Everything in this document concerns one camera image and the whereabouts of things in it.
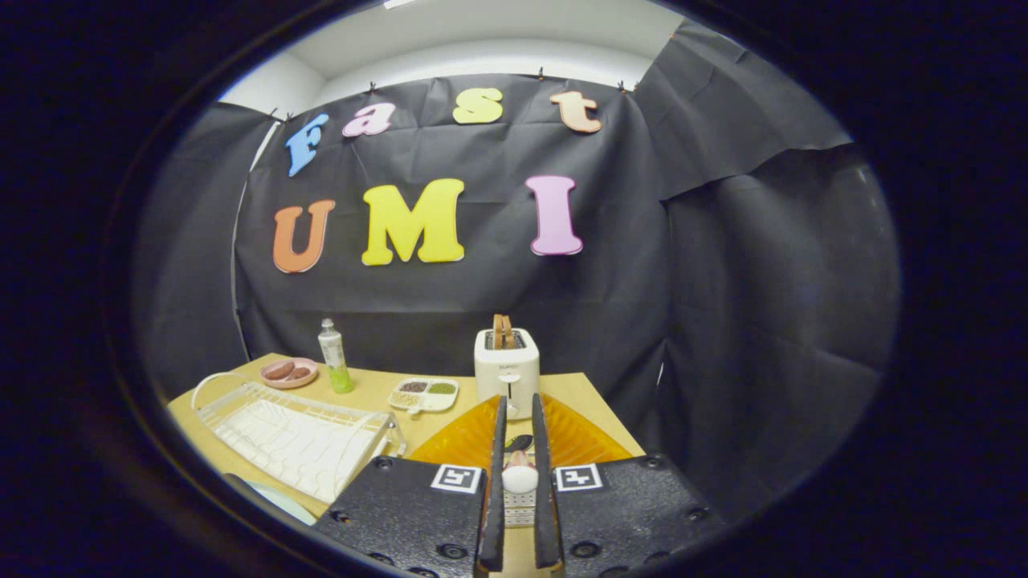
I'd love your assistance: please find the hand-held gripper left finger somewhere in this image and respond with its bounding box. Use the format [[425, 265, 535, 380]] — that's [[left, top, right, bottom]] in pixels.
[[312, 393, 509, 578]]

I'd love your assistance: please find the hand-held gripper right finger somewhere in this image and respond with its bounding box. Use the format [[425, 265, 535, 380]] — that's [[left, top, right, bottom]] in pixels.
[[530, 392, 728, 578]]

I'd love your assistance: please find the small wire basket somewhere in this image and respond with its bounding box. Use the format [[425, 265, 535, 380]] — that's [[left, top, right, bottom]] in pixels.
[[503, 490, 537, 529]]

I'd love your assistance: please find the pink handled spoon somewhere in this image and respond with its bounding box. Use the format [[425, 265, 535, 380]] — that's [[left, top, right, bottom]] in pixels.
[[502, 433, 540, 495]]

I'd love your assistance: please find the white wire dish rack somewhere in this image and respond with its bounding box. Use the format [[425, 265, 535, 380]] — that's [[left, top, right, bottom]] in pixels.
[[190, 372, 407, 505]]

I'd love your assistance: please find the pale green plate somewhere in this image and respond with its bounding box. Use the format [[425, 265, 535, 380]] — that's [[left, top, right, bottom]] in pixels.
[[225, 474, 318, 527]]

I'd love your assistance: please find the small pink plate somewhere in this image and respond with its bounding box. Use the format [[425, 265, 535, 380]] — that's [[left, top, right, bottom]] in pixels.
[[259, 357, 320, 390]]

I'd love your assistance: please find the white divided snack tray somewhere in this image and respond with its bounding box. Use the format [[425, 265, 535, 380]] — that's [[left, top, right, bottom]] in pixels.
[[388, 377, 460, 418]]

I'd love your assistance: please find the cream white toaster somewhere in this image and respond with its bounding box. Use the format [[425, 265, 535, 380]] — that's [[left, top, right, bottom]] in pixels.
[[474, 327, 541, 421]]

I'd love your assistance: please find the black backdrop cloth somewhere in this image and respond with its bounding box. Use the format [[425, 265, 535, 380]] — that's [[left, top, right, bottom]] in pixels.
[[133, 20, 900, 523]]

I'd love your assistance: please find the clear bottle with green drink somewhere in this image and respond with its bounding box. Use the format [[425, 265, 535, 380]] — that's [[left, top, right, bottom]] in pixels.
[[318, 319, 355, 394]]

